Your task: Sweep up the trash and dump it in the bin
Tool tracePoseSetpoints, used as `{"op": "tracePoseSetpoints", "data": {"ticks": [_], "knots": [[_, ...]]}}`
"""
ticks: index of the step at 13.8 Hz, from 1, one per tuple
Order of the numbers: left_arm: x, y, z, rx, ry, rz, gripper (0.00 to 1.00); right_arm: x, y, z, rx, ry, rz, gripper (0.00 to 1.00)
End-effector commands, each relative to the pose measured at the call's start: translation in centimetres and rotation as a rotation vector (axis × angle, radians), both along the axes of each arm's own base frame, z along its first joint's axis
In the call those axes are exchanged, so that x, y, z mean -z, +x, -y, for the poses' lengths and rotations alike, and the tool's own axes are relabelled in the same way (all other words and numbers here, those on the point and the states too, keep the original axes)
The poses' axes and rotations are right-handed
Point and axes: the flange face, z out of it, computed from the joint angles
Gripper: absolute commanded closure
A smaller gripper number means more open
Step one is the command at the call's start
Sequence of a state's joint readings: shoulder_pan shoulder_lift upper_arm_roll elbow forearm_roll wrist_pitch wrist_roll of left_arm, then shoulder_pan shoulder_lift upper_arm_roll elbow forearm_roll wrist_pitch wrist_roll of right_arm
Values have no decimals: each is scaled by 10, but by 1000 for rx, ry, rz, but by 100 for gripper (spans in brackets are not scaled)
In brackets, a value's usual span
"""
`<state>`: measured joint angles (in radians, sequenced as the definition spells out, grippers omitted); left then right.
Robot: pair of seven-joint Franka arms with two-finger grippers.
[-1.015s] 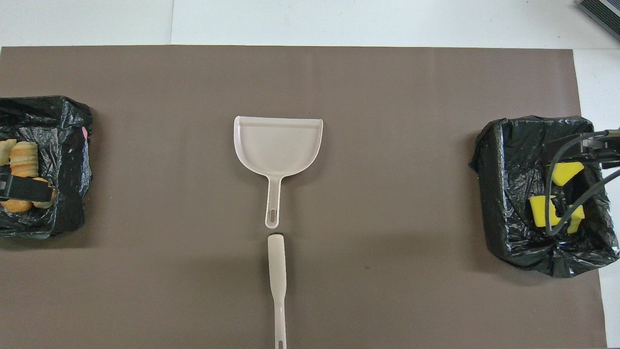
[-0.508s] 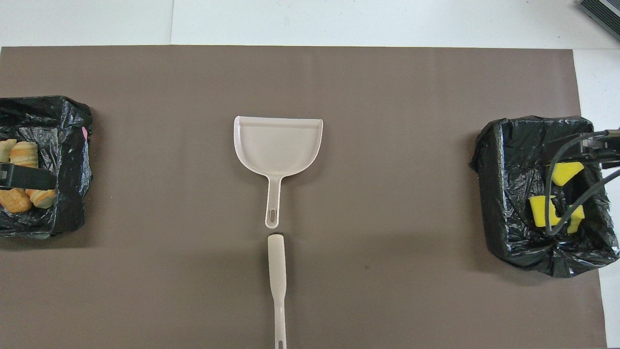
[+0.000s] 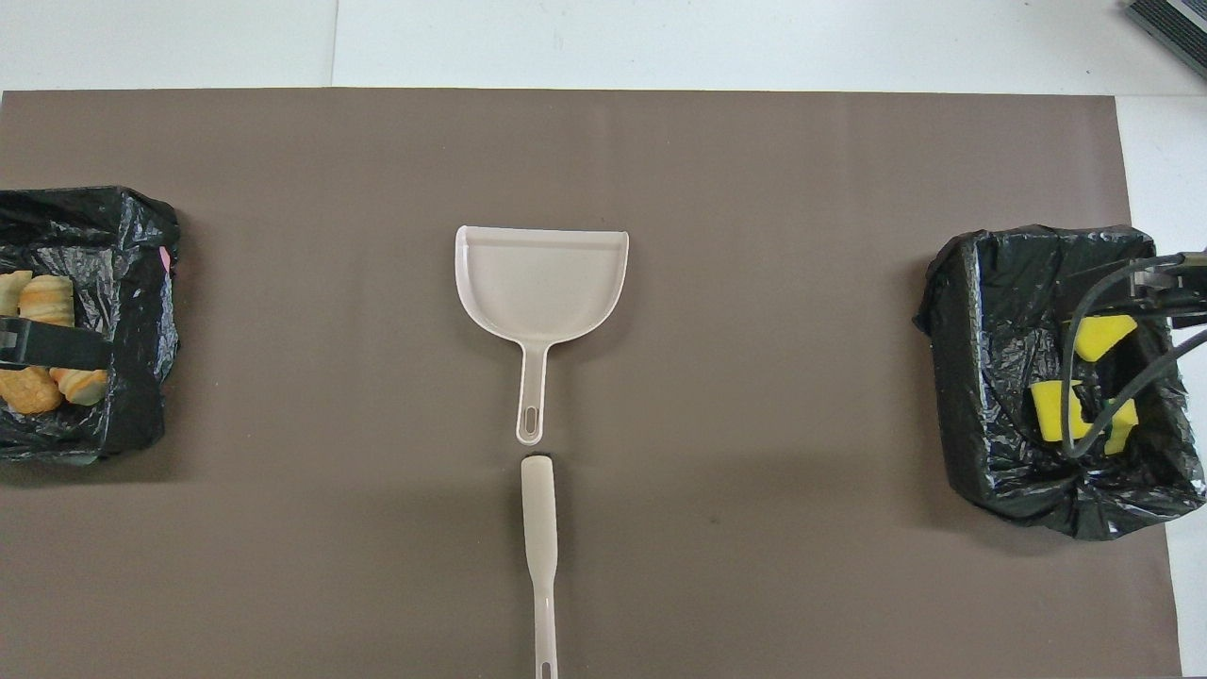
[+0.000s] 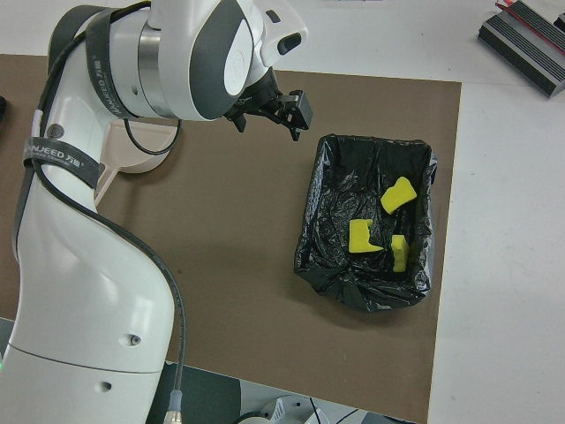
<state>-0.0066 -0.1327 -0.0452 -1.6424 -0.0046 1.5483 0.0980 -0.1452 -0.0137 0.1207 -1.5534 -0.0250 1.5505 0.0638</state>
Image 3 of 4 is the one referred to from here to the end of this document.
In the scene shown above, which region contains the brown table mat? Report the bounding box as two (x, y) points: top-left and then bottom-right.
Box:
(0, 88), (1184, 679)

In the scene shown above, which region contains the beige plastic dustpan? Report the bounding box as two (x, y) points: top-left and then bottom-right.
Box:
(455, 224), (631, 446)

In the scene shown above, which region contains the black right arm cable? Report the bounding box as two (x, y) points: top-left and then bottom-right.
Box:
(1060, 253), (1207, 460)

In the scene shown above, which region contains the beige hand brush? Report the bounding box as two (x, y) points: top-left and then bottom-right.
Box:
(521, 454), (559, 679)

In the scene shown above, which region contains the orange brown foam chunk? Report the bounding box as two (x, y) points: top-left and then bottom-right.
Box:
(0, 366), (64, 416)

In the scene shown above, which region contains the black bag lined bin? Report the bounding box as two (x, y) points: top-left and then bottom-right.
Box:
(912, 224), (1207, 541)
(0, 185), (181, 466)

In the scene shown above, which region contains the dark grey ribbed device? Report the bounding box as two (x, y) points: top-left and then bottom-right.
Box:
(1125, 0), (1207, 81)

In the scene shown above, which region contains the yellow sponge piece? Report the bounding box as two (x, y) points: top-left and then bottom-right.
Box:
(1103, 397), (1140, 456)
(1029, 379), (1097, 442)
(1075, 315), (1139, 362)

